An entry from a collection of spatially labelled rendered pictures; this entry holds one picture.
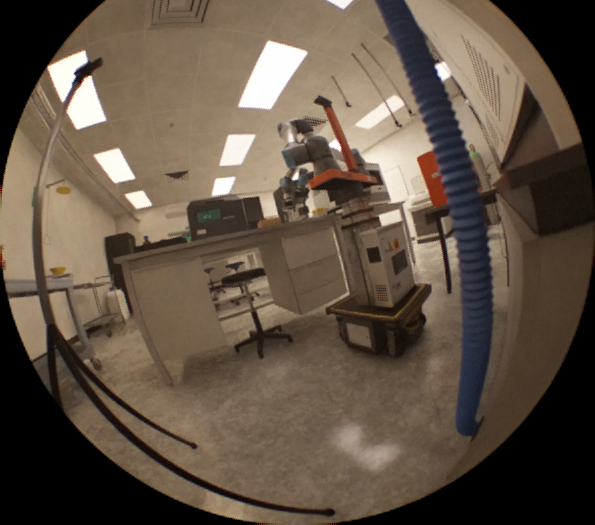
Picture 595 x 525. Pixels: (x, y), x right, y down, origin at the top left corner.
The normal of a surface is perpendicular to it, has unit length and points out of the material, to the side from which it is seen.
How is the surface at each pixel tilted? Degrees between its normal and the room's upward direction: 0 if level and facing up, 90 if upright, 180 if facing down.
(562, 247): 90
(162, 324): 90
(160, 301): 90
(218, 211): 90
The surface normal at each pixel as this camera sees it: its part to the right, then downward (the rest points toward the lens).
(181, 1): 0.26, 0.96
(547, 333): -0.84, 0.18
